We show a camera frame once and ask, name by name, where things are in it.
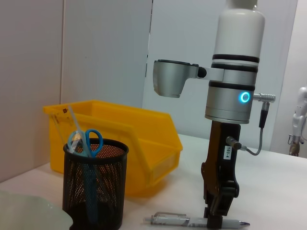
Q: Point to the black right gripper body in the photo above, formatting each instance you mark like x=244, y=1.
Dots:
x=221, y=155

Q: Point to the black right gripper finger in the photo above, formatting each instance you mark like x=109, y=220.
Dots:
x=224, y=198
x=206, y=210

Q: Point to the silver pen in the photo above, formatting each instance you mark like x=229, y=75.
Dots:
x=168, y=219

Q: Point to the blue scissors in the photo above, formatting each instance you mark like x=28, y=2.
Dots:
x=86, y=143

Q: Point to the clear plastic ruler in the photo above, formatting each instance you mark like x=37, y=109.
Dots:
x=64, y=111

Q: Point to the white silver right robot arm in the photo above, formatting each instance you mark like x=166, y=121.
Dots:
x=237, y=36

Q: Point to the black mesh pen holder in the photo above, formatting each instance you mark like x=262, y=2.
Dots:
x=115, y=182

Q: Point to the green glass fruit plate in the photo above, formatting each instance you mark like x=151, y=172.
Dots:
x=28, y=213

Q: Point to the yellow plastic bin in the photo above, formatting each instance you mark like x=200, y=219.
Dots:
x=156, y=134

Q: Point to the white background robot figure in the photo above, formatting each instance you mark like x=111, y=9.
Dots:
x=298, y=119

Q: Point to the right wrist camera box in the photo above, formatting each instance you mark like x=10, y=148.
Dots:
x=168, y=79

